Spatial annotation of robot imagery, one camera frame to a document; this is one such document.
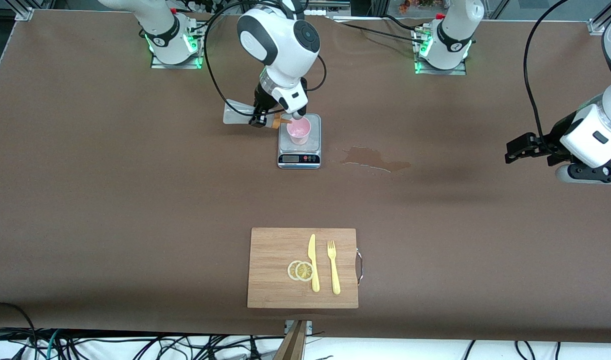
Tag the yellow plastic fork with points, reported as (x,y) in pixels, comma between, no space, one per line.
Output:
(334,270)

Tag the silver digital kitchen scale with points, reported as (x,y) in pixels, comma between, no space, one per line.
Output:
(305,150)

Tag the metal table bracket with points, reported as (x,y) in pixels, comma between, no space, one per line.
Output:
(309,327)

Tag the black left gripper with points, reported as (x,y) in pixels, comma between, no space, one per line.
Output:
(551,141)

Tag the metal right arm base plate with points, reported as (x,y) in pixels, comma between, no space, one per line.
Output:
(160,65)

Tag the lemon slice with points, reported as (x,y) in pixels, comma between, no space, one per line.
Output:
(291,270)
(304,271)

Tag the wooden cutting board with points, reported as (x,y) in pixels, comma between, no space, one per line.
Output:
(270,260)

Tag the aluminium corner bracket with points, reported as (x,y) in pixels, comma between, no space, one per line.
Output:
(596,26)
(24,14)

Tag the white power strip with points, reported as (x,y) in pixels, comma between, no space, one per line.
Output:
(310,11)

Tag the orange toy food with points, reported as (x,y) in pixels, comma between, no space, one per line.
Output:
(404,6)

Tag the brown table cover sheet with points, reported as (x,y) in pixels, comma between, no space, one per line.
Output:
(135,240)

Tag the wooden beam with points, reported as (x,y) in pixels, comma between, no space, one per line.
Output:
(293,345)

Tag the pink plastic cup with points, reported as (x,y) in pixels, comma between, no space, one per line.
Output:
(299,132)

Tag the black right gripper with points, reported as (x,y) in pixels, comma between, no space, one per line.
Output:
(262,103)

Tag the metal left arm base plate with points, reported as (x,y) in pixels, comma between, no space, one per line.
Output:
(455,72)

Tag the translucent sauce bottle orange cap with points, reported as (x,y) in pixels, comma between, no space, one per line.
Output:
(235,112)

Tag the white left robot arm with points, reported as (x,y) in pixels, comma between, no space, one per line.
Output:
(448,57)

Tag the yellow plastic knife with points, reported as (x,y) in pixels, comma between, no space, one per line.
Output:
(313,260)

